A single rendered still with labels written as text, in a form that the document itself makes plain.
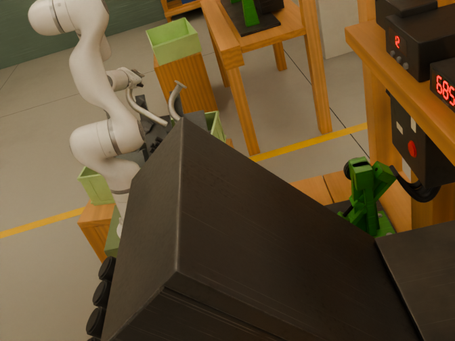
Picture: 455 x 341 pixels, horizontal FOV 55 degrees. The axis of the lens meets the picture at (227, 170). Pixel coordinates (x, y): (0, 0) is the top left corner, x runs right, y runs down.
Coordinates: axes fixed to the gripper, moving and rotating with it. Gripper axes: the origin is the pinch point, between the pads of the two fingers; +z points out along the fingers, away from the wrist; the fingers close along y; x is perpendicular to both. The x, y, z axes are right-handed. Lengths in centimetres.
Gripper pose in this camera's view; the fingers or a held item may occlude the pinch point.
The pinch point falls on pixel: (135, 77)
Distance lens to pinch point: 206.3
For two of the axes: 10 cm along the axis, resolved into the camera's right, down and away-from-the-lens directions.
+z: 1.6, -2.7, 9.5
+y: -8.3, -5.6, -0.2
